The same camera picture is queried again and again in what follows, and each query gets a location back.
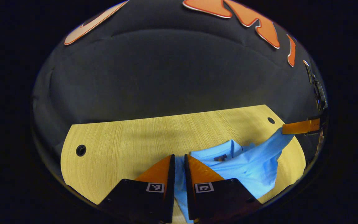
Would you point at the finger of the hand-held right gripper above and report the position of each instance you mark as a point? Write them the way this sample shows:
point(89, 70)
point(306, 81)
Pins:
point(300, 127)

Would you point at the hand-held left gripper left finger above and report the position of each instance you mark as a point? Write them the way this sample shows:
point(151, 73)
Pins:
point(171, 186)

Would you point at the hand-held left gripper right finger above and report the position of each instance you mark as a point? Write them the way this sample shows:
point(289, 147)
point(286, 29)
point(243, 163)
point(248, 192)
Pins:
point(188, 189)

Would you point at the light blue T-shirt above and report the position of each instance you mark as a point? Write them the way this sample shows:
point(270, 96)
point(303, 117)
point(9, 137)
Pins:
point(247, 168)

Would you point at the round black table grommet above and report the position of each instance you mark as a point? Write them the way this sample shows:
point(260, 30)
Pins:
point(271, 120)
point(80, 150)

